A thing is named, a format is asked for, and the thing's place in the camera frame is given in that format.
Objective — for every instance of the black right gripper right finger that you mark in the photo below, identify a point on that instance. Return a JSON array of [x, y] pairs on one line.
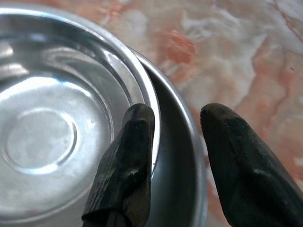
[[246, 177]]

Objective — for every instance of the stainless steel bowl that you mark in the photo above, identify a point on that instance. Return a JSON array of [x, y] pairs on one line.
[[59, 118]]

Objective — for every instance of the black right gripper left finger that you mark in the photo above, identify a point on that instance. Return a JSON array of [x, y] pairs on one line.
[[123, 170]]

